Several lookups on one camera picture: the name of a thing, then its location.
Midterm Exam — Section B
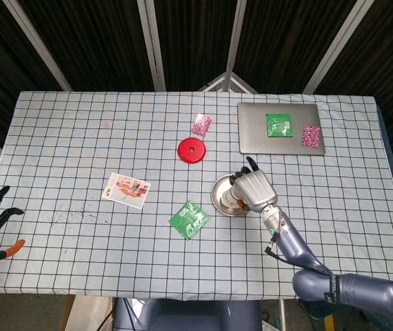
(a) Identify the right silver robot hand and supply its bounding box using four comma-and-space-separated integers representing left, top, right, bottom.
229, 156, 279, 213

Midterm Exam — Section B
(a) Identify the illustrated postcard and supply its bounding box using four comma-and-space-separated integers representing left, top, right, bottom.
101, 172, 152, 210

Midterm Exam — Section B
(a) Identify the round steel plate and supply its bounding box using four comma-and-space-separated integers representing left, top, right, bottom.
210, 174, 255, 217

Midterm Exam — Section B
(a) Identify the white paper cup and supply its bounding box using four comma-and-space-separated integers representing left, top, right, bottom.
219, 184, 245, 211

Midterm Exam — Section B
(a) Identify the white triangular frame bracket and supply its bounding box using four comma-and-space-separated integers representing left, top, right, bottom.
197, 71, 259, 94

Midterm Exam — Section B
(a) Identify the large green foil packet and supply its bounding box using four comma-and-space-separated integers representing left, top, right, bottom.
168, 200, 210, 240

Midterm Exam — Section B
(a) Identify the grey closed laptop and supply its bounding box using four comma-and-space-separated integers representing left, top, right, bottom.
236, 101, 327, 155

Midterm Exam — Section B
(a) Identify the pink patterned sachet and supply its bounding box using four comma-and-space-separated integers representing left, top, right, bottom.
301, 124, 321, 148
191, 113, 213, 138

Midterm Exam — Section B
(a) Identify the light blue checked tablecloth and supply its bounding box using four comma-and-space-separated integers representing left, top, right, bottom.
0, 90, 393, 298

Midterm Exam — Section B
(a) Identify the small green foil packet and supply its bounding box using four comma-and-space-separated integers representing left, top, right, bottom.
265, 112, 293, 138

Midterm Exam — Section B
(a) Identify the white metal frame post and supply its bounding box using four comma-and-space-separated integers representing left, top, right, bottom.
224, 0, 249, 75
2, 0, 72, 92
137, 0, 167, 92
302, 0, 368, 94

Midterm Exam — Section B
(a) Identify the dark blue under cloth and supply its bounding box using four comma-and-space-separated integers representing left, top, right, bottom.
376, 99, 393, 211

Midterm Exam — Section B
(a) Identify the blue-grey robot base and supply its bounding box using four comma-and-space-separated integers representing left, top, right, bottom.
112, 298, 263, 331

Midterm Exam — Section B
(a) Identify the red round disc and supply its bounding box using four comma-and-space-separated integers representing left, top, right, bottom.
177, 137, 207, 164

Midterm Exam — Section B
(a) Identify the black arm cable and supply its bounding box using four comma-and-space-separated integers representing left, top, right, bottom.
264, 220, 334, 277

